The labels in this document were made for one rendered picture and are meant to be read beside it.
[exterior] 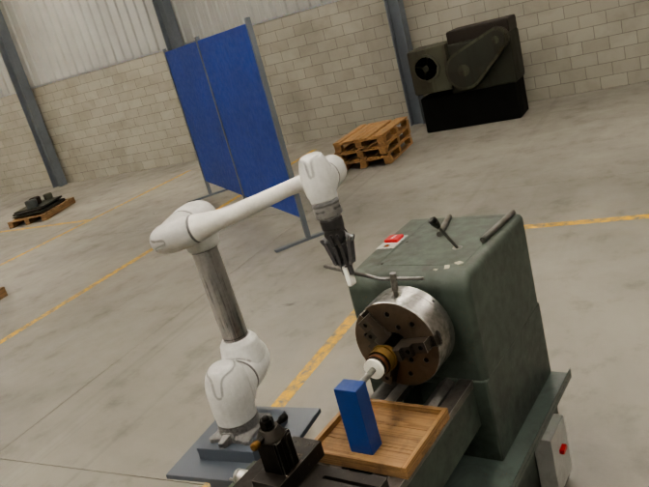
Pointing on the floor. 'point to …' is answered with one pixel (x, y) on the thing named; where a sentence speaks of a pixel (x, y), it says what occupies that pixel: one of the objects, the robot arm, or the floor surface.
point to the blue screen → (233, 117)
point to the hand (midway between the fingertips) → (349, 274)
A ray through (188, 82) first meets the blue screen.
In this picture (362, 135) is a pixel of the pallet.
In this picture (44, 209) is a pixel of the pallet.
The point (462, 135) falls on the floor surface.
